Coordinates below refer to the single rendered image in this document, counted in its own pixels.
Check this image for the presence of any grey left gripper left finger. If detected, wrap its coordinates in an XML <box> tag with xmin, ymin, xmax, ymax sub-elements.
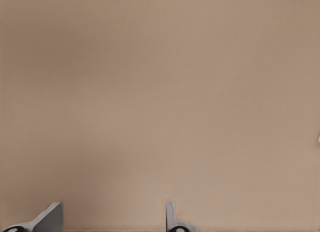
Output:
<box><xmin>1</xmin><ymin>202</ymin><xmax>63</xmax><ymax>232</ymax></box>

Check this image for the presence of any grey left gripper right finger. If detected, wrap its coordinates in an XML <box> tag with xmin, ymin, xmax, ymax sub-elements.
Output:
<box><xmin>165</xmin><ymin>202</ymin><xmax>198</xmax><ymax>232</ymax></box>

